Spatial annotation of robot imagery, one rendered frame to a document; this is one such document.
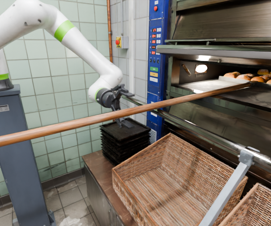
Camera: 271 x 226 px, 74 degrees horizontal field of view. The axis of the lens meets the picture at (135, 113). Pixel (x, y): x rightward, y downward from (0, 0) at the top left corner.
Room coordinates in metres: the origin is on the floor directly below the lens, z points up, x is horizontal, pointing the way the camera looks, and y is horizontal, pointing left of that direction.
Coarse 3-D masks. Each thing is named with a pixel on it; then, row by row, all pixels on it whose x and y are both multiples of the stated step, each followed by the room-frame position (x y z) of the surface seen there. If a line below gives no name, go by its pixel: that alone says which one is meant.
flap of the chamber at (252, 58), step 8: (160, 48) 1.10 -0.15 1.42; (176, 56) 1.13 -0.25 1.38; (184, 56) 1.05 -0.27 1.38; (192, 56) 0.97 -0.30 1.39; (200, 56) 0.91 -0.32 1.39; (208, 56) 0.85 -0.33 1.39; (216, 56) 0.80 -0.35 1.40; (224, 56) 0.76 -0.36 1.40; (232, 56) 0.73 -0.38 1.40; (240, 56) 0.71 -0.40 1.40; (248, 56) 0.68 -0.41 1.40; (256, 56) 0.66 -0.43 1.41; (264, 56) 0.64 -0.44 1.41; (248, 64) 0.85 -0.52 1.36; (256, 64) 0.80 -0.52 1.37; (264, 64) 0.75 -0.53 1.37
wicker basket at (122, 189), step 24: (168, 144) 1.13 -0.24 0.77; (120, 168) 0.94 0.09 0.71; (144, 168) 1.03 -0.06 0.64; (192, 168) 0.92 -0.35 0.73; (120, 192) 0.82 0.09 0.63; (144, 192) 0.86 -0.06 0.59; (168, 192) 0.86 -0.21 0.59; (192, 192) 0.86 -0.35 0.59; (216, 192) 0.76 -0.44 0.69; (240, 192) 0.68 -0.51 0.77; (144, 216) 0.61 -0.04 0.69; (168, 216) 0.70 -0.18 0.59
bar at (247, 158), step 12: (168, 120) 0.69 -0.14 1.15; (180, 120) 0.64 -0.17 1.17; (204, 132) 0.54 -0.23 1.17; (228, 144) 0.47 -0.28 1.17; (240, 144) 0.46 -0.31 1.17; (240, 156) 0.43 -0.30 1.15; (252, 156) 0.41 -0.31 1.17; (264, 156) 0.40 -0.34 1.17; (240, 168) 0.41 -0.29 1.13; (228, 180) 0.40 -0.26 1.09; (240, 180) 0.40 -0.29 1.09; (228, 192) 0.38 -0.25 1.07; (216, 204) 0.37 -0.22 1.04; (216, 216) 0.35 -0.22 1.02
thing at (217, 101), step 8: (176, 88) 1.17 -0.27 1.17; (184, 88) 1.14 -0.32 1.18; (208, 96) 0.96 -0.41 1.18; (216, 96) 0.95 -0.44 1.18; (216, 104) 0.92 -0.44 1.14; (224, 104) 0.88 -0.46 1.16; (232, 104) 0.84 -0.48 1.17; (240, 104) 0.81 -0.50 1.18; (248, 104) 0.81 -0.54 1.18; (240, 112) 0.81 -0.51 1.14; (248, 112) 0.78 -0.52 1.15; (256, 112) 0.75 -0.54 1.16; (264, 112) 0.73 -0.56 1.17
